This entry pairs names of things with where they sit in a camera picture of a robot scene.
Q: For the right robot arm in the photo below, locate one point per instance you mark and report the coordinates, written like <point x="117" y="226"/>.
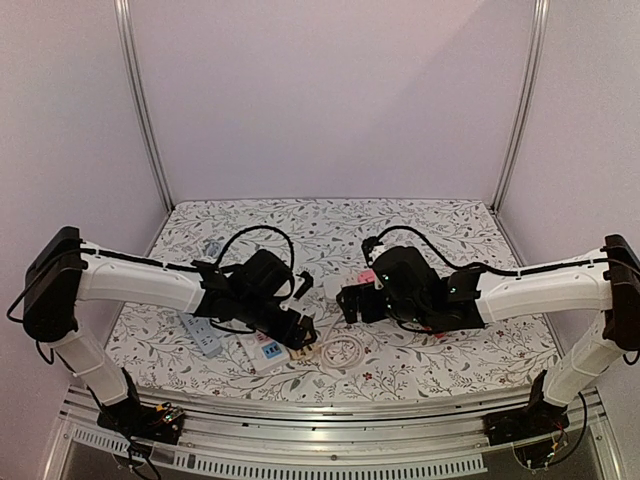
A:
<point x="400" y="285"/>

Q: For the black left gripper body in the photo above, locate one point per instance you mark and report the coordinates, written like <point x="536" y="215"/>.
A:
<point x="281" y="332"/>

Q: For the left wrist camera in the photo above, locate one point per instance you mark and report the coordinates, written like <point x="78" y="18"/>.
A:
<point x="303" y="282"/>

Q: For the floral table mat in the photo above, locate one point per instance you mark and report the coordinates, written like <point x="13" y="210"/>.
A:
<point x="377" y="362"/>

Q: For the left aluminium frame post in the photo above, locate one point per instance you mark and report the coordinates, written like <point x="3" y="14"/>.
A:
<point x="141" y="106"/>

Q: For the white colourful power strip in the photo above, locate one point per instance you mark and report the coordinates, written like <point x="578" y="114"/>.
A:
<point x="264" y="354"/>

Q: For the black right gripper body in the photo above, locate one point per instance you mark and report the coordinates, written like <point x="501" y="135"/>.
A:
<point x="355" y="302"/>

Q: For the right aluminium frame post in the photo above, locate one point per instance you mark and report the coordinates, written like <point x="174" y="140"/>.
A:
<point x="533" y="58"/>

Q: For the beige cube socket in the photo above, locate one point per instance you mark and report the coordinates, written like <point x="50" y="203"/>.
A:
<point x="305" y="354"/>

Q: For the pink heart adapter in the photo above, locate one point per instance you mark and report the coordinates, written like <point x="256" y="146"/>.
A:
<point x="366" y="277"/>

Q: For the pink round socket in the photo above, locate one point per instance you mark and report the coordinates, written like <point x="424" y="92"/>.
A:
<point x="333" y="285"/>

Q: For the grey-blue power strip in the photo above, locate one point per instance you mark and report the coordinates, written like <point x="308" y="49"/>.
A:
<point x="203" y="334"/>

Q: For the aluminium frame post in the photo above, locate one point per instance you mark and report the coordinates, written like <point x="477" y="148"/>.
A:
<point x="533" y="58"/>
<point x="141" y="106"/>

